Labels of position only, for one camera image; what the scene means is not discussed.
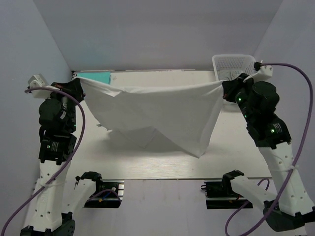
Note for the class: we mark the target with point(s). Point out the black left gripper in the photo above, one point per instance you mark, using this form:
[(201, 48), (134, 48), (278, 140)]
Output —
[(74, 88)]

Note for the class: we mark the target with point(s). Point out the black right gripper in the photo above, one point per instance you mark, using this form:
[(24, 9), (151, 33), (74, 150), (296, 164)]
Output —
[(229, 86)]

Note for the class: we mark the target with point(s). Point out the white t shirt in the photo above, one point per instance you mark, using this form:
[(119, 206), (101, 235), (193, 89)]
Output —
[(186, 115)]

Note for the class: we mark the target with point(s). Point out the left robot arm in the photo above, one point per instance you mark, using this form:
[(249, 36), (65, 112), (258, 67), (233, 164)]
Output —
[(57, 119)]

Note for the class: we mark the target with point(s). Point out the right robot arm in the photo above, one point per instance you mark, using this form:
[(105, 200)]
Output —
[(291, 207)]

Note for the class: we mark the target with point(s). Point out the white plastic laundry basket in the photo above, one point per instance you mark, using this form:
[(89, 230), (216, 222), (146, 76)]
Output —
[(230, 66)]

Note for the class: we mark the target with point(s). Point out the folded teal t shirt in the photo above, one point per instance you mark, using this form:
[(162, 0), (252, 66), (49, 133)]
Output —
[(104, 76)]

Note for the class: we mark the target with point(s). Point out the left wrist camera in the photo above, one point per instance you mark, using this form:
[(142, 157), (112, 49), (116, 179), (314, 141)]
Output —
[(36, 82)]

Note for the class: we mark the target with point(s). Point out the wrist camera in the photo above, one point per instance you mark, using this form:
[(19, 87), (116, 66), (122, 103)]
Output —
[(263, 72), (36, 82)]

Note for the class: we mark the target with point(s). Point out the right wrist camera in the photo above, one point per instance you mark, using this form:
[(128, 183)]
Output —
[(263, 72)]

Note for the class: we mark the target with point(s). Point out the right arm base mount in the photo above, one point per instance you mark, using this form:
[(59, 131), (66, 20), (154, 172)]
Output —
[(219, 194)]

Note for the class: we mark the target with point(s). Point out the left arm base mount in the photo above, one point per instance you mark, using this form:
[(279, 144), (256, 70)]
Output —
[(98, 192)]

